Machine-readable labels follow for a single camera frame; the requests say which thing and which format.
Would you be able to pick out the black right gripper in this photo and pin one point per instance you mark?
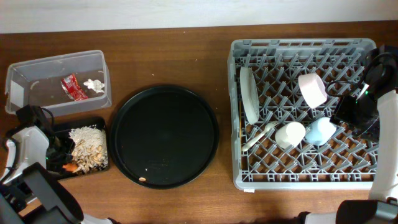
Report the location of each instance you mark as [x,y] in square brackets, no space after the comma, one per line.
[341,114]

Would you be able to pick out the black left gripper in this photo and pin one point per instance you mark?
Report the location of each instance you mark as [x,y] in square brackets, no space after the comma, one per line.
[68,144]

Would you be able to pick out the orange carrot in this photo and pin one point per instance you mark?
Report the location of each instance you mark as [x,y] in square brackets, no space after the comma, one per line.
[71,168]

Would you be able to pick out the light blue cup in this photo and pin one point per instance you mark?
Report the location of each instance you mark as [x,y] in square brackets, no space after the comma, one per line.
[320,131]

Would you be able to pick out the white paper cup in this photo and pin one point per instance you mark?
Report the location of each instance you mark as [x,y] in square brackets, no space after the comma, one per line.
[290,134]

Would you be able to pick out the white plastic fork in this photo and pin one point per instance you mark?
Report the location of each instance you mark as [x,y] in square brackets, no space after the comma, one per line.
[252,142]

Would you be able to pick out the grey plate with food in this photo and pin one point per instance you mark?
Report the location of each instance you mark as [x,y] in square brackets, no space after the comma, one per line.
[249,94]

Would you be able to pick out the wooden chopstick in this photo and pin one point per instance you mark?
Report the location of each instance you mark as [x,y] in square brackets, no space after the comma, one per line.
[240,119]

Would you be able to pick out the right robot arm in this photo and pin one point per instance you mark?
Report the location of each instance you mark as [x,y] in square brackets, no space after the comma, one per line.
[380,74]

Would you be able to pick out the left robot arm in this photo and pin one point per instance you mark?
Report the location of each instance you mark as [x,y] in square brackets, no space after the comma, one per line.
[29,193]

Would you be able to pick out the grey dishwasher rack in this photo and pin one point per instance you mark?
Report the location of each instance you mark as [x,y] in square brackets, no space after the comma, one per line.
[344,162]

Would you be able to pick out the black rectangular tray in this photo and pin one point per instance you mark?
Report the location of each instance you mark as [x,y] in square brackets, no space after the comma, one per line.
[62,131]

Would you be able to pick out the red crumpled wrapper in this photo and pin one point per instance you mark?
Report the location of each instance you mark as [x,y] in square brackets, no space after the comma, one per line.
[72,89]

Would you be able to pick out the clear plastic bin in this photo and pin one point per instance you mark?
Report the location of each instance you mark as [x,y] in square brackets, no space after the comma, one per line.
[38,82]

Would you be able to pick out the crumpled white tissue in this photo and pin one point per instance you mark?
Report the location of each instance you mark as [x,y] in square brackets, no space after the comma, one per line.
[94,85]

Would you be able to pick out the round black tray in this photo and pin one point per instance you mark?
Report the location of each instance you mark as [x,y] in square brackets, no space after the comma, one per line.
[166,134]

